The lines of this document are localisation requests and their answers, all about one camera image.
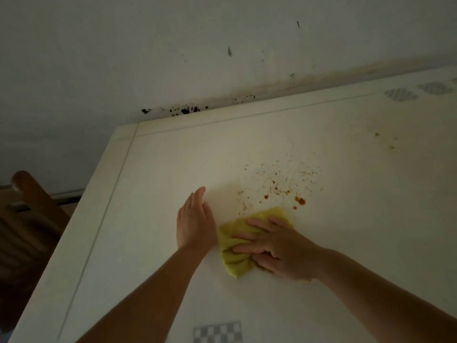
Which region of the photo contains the person's left hand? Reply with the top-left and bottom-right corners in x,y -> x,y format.
176,186 -> 218,252

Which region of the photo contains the person's right hand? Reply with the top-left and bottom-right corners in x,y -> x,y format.
232,216 -> 325,282

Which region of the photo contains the yellow cleaning cloth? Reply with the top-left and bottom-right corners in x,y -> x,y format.
217,207 -> 295,279

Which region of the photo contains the person's left forearm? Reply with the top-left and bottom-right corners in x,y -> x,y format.
76,244 -> 212,343

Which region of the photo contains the person's right forearm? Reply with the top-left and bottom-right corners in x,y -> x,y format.
314,247 -> 457,343

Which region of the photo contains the red sauce spatter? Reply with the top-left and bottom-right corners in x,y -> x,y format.
236,153 -> 323,213

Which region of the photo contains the brown wooden chair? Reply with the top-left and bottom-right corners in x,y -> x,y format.
0,170 -> 72,333

